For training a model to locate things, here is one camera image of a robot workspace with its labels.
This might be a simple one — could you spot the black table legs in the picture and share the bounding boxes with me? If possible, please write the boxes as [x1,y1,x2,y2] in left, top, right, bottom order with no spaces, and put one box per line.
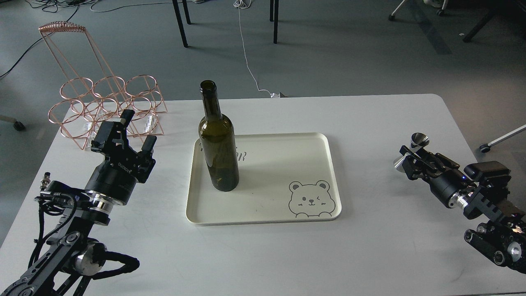
[172,0,280,48]

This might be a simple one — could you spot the white floor cable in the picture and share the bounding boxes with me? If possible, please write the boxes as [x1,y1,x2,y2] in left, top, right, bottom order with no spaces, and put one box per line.
[233,0,281,98]

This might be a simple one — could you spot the black floor cables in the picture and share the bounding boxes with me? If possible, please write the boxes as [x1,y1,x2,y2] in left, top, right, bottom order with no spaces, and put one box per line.
[0,0,173,79]

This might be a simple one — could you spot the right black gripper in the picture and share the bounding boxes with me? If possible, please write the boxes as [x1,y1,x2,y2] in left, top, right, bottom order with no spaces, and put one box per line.
[401,146,475,208]

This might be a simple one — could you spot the chair base top right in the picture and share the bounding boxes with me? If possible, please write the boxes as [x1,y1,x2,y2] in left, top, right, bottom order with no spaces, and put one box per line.
[388,0,449,22]

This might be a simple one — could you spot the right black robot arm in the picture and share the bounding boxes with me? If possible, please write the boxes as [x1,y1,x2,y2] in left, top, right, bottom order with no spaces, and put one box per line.
[396,146,526,273]

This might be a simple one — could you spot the cream bear tray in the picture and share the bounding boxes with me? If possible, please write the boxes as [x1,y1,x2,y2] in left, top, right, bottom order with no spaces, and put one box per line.
[186,132,342,225]

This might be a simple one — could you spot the silver metal jigger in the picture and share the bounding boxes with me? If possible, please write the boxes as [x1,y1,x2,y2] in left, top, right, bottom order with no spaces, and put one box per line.
[393,132,429,173]

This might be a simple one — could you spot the copper wire wine rack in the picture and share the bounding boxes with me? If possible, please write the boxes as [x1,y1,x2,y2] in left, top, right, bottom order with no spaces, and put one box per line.
[38,21,168,150]

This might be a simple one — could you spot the dark green wine bottle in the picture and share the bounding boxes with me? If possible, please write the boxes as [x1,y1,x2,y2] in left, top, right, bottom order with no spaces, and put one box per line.
[198,79,239,192]

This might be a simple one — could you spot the chair caster base right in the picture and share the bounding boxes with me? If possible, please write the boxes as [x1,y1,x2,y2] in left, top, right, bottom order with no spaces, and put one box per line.
[479,124,526,153]

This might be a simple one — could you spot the chair caster left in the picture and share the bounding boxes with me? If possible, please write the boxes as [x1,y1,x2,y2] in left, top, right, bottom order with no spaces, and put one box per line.
[0,115,26,131]

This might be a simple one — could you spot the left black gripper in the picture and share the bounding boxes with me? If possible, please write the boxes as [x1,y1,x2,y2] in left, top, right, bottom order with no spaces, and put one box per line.
[85,109,157,206]

